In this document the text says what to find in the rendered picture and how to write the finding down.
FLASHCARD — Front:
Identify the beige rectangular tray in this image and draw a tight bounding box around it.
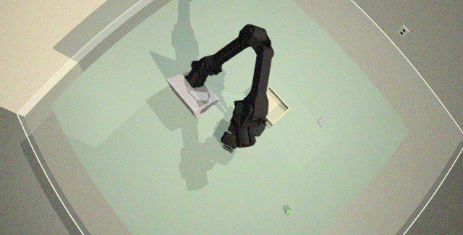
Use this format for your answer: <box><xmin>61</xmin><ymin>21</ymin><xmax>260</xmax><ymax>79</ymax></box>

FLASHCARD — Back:
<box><xmin>265</xmin><ymin>85</ymin><xmax>291</xmax><ymax>126</ymax></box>

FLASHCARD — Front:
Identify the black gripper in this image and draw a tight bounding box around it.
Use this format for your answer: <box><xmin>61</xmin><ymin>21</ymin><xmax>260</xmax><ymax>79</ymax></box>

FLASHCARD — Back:
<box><xmin>221</xmin><ymin>118</ymin><xmax>238</xmax><ymax>149</ymax></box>

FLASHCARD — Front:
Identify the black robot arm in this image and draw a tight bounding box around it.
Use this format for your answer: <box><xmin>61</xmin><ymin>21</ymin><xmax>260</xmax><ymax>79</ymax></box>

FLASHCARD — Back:
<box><xmin>185</xmin><ymin>24</ymin><xmax>274</xmax><ymax>148</ymax></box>

